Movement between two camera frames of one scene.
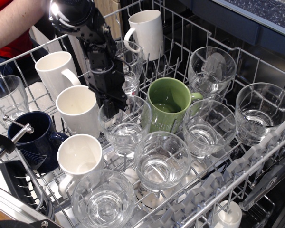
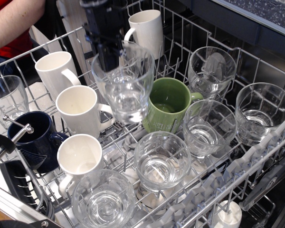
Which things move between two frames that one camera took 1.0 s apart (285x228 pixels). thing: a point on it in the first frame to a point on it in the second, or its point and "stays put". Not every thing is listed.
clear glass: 127,131 to 124,70
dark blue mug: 41,147 stays put
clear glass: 162,160 stays put
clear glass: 8,98 stays put
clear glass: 209,125 stays put
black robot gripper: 107,75 to 106,18
